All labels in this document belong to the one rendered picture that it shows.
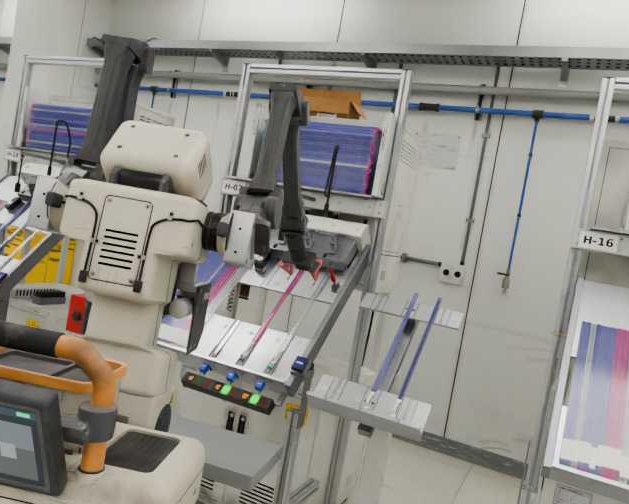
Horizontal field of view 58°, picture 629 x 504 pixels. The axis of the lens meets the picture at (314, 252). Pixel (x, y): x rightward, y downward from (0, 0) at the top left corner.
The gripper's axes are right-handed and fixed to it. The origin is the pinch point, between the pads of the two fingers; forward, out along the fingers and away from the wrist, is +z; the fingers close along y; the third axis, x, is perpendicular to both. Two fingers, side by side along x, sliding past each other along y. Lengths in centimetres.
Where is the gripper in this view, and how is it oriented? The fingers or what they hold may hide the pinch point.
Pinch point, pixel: (303, 275)
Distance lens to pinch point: 195.8
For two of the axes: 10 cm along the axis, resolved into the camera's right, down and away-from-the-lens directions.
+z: 1.6, 7.2, 6.7
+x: -4.2, 6.6, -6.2
